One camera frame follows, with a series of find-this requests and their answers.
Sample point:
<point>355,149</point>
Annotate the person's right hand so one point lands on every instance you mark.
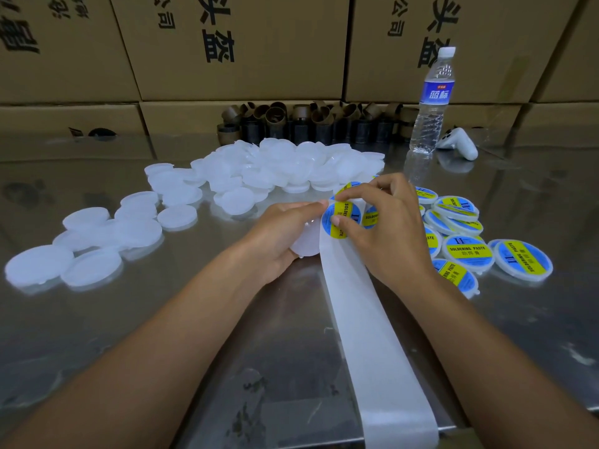
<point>398,238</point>

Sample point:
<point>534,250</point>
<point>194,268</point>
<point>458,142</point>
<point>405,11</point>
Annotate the person's left hand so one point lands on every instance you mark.
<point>271,243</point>

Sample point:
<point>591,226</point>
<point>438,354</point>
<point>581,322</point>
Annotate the pile of white plastic lids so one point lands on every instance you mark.
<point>243,165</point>

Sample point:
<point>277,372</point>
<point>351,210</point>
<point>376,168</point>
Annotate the sticker roll with backing strip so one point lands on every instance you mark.
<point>374,350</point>

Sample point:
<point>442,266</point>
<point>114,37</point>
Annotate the person's left forearm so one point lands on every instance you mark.
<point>131,374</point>

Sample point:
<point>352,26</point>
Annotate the person's right forearm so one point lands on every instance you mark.
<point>515,374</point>

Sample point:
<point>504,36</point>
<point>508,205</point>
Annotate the white handheld controller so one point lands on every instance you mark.
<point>459,144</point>

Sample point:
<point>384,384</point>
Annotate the row of dark cardboard tubes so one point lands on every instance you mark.
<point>285,122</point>

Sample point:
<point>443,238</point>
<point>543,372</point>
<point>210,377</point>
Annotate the clear plastic water bottle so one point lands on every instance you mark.
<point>432,101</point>

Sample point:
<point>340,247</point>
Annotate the stack of brown cardboard boxes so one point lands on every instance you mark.
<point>243,46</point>

